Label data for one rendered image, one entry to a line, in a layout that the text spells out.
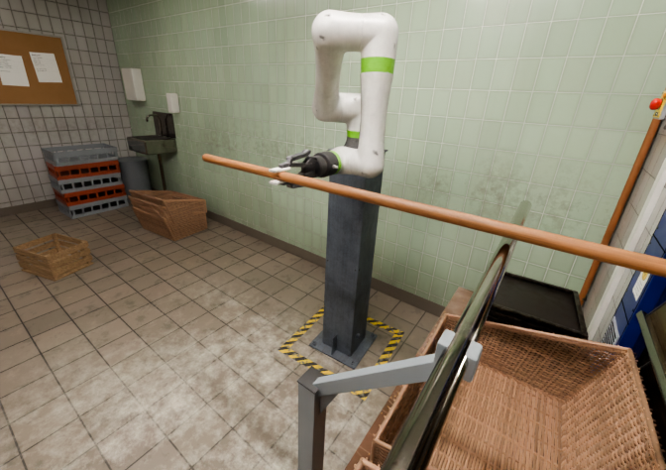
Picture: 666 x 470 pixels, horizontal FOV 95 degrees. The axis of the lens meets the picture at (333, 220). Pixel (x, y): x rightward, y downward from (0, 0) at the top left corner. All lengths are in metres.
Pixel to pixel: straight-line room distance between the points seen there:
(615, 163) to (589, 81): 0.39
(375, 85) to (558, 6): 1.08
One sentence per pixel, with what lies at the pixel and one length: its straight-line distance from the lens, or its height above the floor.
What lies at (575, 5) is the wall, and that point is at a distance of 1.97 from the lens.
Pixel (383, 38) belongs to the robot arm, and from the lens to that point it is 1.14.
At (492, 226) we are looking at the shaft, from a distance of 0.71.
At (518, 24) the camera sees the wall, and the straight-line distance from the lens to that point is 1.98.
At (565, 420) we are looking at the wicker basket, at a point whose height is 0.59.
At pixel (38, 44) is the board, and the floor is 1.81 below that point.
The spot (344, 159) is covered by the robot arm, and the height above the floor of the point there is 1.22.
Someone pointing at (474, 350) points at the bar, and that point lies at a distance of 0.41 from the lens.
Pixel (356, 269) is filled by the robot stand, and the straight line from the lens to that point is 1.61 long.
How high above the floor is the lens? 1.44
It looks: 22 degrees down
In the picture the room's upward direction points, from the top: 3 degrees clockwise
